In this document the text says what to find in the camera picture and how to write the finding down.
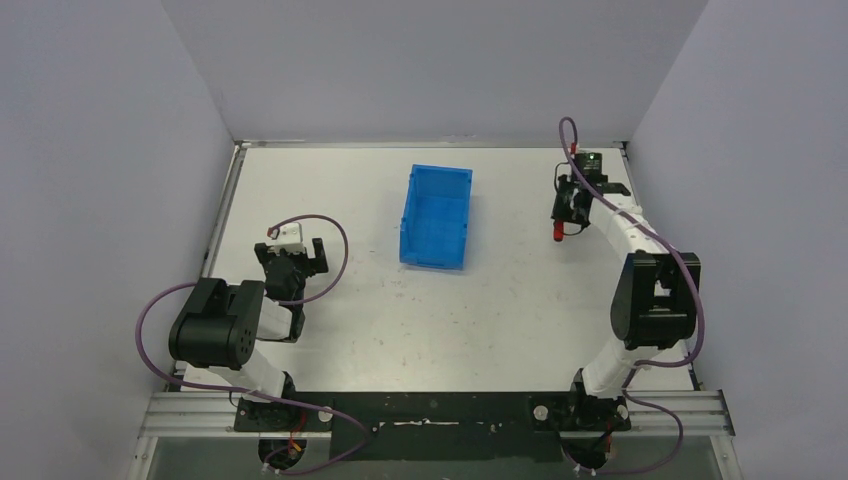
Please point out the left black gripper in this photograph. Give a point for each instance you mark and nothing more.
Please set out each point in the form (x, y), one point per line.
(291, 258)

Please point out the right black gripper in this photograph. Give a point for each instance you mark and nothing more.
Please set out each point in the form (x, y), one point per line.
(559, 213)

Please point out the red handled screwdriver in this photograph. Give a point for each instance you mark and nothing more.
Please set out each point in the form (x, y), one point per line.
(558, 231)

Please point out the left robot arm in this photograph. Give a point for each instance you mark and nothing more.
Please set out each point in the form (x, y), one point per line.
(220, 324)

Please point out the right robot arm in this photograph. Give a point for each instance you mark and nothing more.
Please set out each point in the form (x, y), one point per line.
(652, 309)

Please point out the blue plastic bin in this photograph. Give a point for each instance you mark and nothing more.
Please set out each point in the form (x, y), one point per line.
(434, 223)

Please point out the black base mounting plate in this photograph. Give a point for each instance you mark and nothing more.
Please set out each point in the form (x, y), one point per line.
(444, 426)

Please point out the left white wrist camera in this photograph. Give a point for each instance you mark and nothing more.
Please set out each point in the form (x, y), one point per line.
(287, 238)

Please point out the aluminium front rail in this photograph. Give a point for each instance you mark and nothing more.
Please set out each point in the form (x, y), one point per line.
(211, 415)

